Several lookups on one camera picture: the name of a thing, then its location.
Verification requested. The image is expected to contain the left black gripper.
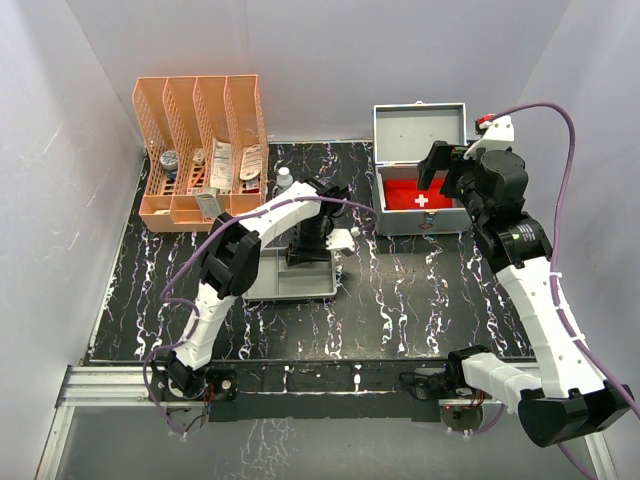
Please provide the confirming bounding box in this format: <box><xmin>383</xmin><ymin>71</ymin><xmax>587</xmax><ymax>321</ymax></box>
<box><xmin>287</xmin><ymin>215</ymin><xmax>331</xmax><ymax>265</ymax></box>

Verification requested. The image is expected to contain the grey metal medicine case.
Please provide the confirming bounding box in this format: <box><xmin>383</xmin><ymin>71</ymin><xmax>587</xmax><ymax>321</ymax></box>
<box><xmin>372</xmin><ymin>101</ymin><xmax>480</xmax><ymax>237</ymax></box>

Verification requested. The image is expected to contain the grey plastic divided tray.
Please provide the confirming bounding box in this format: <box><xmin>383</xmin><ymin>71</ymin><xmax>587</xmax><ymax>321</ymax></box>
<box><xmin>242</xmin><ymin>247</ymin><xmax>337</xmax><ymax>302</ymax></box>

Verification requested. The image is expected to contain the red first aid pouch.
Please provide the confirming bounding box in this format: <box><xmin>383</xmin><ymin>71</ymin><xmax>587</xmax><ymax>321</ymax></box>
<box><xmin>383</xmin><ymin>178</ymin><xmax>453</xmax><ymax>211</ymax></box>

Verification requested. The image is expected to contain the white pill bottle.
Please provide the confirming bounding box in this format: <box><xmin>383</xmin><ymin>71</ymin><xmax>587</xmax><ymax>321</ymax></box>
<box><xmin>276</xmin><ymin>167</ymin><xmax>293</xmax><ymax>193</ymax></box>

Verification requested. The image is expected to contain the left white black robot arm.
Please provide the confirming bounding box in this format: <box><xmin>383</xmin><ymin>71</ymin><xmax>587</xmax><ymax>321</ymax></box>
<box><xmin>165</xmin><ymin>179</ymin><xmax>354</xmax><ymax>399</ymax></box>

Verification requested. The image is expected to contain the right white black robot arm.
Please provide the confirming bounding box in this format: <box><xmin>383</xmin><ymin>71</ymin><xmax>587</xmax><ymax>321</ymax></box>
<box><xmin>418</xmin><ymin>141</ymin><xmax>632</xmax><ymax>447</ymax></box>

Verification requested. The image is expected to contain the white medicine box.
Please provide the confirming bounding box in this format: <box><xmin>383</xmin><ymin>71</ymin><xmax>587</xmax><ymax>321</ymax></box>
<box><xmin>193</xmin><ymin>187</ymin><xmax>226</xmax><ymax>219</ymax></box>

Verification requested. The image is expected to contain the pink oval blister pack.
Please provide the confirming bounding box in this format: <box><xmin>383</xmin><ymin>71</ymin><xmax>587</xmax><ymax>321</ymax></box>
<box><xmin>239</xmin><ymin>144</ymin><xmax>263</xmax><ymax>181</ymax></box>

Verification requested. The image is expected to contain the white paper packet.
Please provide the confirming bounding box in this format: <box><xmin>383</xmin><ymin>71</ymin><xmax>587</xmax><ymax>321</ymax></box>
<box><xmin>209</xmin><ymin>140</ymin><xmax>233</xmax><ymax>194</ymax></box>

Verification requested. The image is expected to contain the orange plastic file organizer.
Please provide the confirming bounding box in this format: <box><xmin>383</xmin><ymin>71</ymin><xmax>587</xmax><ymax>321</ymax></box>
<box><xmin>132</xmin><ymin>75</ymin><xmax>269</xmax><ymax>233</ymax></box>

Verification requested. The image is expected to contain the round blue tin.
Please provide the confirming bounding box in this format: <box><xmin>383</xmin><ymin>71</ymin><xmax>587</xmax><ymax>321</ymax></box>
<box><xmin>160</xmin><ymin>150</ymin><xmax>179</xmax><ymax>182</ymax></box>

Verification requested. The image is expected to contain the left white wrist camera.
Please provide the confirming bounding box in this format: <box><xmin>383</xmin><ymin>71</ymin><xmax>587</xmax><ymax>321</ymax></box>
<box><xmin>326</xmin><ymin>227</ymin><xmax>361</xmax><ymax>256</ymax></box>

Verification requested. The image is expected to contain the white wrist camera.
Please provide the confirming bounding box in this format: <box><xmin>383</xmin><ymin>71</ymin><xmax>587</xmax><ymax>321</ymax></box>
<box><xmin>463</xmin><ymin>115</ymin><xmax>515</xmax><ymax>160</ymax></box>
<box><xmin>326</xmin><ymin>227</ymin><xmax>361</xmax><ymax>256</ymax></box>

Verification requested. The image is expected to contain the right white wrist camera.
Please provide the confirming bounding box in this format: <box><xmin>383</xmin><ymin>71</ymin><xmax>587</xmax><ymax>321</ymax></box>
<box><xmin>463</xmin><ymin>115</ymin><xmax>515</xmax><ymax>160</ymax></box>

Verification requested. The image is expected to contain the aluminium frame rail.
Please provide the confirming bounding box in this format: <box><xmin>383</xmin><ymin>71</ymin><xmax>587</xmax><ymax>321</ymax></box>
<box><xmin>35</xmin><ymin>135</ymin><xmax>618</xmax><ymax>480</ymax></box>

